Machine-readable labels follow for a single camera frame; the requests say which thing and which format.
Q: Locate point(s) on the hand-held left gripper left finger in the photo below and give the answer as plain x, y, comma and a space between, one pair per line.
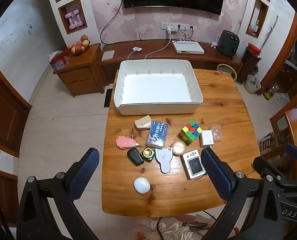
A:
84, 172

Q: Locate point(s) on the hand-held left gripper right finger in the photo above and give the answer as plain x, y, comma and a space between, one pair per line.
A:
216, 175

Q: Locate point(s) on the white handheld game console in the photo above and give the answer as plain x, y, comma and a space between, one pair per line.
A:
194, 165

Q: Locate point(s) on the colourful puzzle cube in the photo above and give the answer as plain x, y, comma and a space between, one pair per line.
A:
191, 132

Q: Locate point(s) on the black car key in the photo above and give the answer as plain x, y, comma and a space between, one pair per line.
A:
135, 158

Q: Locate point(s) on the white tape measure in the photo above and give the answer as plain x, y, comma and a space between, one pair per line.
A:
164, 161

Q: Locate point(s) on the white oval gadget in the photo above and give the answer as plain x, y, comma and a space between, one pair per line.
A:
141, 185

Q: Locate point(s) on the blue card box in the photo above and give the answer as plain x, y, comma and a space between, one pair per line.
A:
158, 135

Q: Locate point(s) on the white plastic storage bin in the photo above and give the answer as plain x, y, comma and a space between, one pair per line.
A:
158, 90

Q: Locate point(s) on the wooden chair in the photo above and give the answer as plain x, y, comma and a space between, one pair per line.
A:
296, 122

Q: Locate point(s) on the small white box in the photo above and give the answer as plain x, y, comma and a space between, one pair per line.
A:
207, 138

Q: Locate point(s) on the clear plastic case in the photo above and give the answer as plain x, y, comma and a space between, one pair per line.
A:
218, 132

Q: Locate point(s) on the round gold tin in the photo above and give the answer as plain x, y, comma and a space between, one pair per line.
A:
179, 148

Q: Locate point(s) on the pink key pouch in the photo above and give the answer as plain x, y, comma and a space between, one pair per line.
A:
125, 142

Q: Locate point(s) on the fringed patterned rug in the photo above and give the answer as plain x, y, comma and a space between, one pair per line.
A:
173, 230

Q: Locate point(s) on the white bucket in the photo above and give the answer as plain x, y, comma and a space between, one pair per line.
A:
252, 84

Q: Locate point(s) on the wooden side cabinet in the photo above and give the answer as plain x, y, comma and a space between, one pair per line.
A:
78, 76

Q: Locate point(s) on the tall jar with red lid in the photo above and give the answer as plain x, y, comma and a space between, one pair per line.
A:
251, 62

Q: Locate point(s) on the wooden door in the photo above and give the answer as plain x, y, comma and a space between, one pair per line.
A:
3, 110

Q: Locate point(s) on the yellow rimmed bin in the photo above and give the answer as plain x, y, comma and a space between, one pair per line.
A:
226, 70

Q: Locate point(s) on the red printed box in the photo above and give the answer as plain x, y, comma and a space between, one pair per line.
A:
61, 62

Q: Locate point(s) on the grey square pad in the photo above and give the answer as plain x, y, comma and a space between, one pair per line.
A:
108, 55

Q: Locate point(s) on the white tissue paper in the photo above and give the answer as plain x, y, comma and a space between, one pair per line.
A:
54, 55

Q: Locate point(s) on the long sheathed sword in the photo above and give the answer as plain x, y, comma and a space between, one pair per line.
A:
271, 31

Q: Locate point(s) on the bowl of peaches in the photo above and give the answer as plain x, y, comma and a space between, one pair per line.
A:
79, 46

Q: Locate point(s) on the black countertop appliance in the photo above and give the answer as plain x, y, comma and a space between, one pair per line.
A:
228, 43

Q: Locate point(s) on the small white gadget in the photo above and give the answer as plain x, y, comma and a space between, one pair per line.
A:
213, 45

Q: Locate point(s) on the wooden television stand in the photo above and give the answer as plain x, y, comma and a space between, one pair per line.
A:
163, 56

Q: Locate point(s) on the white set-top box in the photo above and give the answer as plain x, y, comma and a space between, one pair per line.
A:
188, 47

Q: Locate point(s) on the small green white bottle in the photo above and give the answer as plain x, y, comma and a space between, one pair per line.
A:
256, 25

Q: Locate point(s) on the white charger plug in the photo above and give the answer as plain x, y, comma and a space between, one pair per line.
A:
169, 31

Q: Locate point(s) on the pink dumbbell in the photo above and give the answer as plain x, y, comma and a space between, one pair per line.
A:
69, 20
79, 17

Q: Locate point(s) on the white wall outlet strip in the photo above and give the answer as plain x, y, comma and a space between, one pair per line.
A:
174, 26

